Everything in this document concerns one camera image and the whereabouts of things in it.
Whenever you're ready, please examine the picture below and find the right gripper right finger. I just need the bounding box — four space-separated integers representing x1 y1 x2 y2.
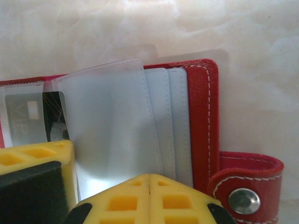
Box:
149 174 231 224

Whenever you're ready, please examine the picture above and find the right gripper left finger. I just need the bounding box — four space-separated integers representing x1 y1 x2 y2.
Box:
66 174 150 224

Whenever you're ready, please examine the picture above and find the black credit card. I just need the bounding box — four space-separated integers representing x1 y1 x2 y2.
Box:
4 91 71 149

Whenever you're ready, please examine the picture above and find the red leather card holder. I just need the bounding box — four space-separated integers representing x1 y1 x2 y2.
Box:
0 58 285 224

